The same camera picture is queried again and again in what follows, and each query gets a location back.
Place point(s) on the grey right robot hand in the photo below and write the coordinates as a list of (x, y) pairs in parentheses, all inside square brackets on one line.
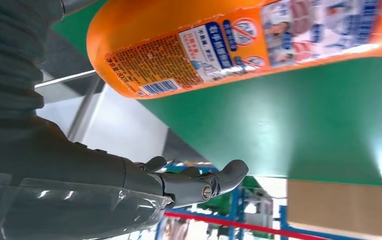
[(44, 185)]

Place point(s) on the red strip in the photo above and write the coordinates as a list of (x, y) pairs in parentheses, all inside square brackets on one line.
[(237, 225)]

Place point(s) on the green table mat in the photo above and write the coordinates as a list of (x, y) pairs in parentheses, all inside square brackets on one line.
[(277, 126)]

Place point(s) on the brown cardboard box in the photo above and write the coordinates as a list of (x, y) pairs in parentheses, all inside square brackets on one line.
[(336, 205)]

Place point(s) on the metal table frame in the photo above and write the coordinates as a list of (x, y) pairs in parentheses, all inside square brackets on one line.
[(84, 106)]

